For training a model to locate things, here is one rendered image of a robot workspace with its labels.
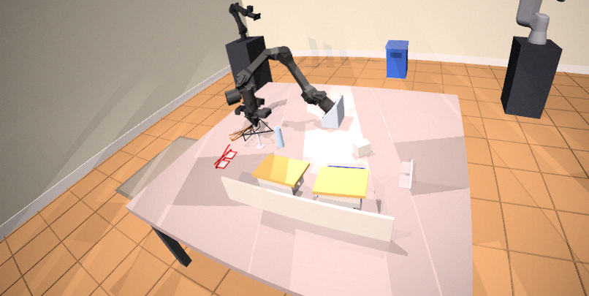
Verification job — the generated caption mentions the red glasses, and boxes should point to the red glasses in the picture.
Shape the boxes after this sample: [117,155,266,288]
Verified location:
[214,145,237,169]

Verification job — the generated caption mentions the long cream flat panel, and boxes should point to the long cream flat panel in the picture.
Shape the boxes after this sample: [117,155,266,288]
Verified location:
[221,177,395,242]

